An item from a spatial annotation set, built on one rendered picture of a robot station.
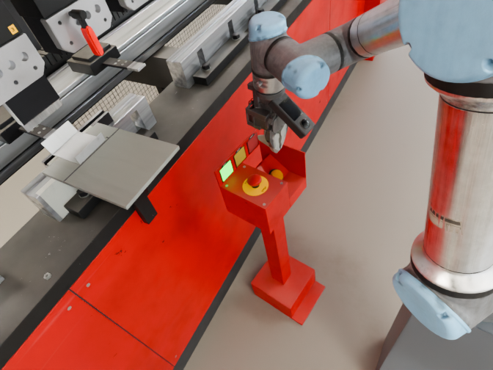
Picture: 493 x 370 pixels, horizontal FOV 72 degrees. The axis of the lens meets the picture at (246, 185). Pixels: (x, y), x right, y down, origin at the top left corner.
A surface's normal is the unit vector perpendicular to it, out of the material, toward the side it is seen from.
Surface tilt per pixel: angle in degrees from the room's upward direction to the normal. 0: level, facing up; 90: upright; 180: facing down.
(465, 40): 83
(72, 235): 0
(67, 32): 90
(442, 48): 83
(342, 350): 0
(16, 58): 90
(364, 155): 0
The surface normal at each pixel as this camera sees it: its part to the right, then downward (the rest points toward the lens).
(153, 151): -0.16, -0.64
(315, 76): 0.49, 0.66
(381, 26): -0.89, 0.39
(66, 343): 0.87, 0.27
